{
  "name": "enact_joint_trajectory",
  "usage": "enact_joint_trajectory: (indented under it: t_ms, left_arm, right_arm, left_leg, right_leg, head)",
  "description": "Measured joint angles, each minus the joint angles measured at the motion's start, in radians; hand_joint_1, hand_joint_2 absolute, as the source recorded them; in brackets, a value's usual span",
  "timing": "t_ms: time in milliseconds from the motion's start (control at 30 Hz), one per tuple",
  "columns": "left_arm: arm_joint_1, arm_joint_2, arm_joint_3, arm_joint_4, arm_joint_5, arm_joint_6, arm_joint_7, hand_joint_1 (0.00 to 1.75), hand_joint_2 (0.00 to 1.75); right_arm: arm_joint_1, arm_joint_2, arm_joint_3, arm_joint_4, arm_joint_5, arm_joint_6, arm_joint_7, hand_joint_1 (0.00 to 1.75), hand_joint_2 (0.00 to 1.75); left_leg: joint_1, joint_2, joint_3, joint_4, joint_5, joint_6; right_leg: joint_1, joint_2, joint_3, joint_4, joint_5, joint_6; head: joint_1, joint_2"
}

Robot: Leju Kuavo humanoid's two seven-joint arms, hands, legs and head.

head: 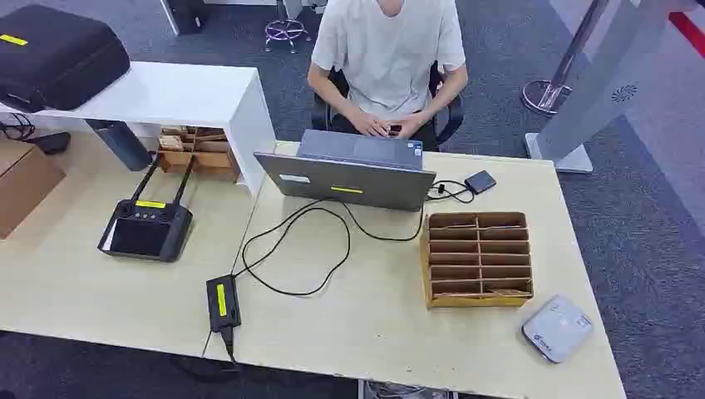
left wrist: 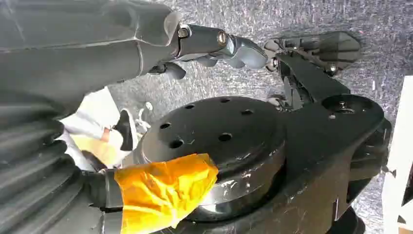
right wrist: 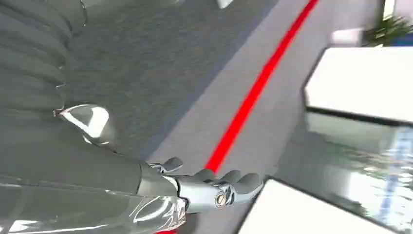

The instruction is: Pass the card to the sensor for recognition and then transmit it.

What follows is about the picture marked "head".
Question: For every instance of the chrome stanchion post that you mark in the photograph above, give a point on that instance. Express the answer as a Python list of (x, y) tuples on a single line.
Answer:
[(542, 96)]

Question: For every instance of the black office chair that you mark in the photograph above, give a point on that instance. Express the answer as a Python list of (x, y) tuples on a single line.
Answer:
[(451, 113)]

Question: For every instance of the pale grey square device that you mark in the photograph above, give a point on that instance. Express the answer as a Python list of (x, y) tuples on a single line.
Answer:
[(557, 329)]

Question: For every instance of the black power adapter yellow label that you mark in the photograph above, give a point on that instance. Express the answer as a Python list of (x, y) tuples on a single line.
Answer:
[(223, 303)]

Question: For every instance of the chrome stool base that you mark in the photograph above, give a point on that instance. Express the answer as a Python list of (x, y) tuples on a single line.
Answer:
[(285, 30)]

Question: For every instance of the black remote controller with antennas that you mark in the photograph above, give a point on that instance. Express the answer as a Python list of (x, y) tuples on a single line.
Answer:
[(144, 234)]

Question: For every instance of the wooden box with cards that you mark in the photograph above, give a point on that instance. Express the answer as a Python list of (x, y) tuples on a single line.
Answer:
[(212, 160)]

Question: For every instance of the grey laptop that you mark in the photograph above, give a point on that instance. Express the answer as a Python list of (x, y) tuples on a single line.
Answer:
[(352, 184)]

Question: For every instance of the person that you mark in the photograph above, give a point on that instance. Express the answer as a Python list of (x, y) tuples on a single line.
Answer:
[(388, 55)]

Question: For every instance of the small black external drive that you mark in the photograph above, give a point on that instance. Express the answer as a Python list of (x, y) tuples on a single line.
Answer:
[(480, 182)]

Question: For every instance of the black computer mouse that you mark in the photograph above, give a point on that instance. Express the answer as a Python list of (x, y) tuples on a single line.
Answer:
[(50, 143)]

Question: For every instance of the grey kiosk stand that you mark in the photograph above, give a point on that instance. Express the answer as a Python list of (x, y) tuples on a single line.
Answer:
[(600, 82)]

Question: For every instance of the black carrying case yellow label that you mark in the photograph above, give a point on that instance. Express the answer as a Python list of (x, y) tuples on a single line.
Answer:
[(60, 60)]

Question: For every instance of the wooden slotted card box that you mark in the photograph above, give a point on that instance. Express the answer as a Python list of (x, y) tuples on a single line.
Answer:
[(479, 300)]

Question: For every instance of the brown cardboard box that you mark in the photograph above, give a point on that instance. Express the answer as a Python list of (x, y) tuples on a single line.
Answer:
[(25, 184)]

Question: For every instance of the white desk shelf riser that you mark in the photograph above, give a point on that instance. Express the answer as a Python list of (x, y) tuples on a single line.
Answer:
[(165, 93)]

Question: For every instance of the black cabinet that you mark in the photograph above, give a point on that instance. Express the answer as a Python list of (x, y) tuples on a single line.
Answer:
[(187, 14)]

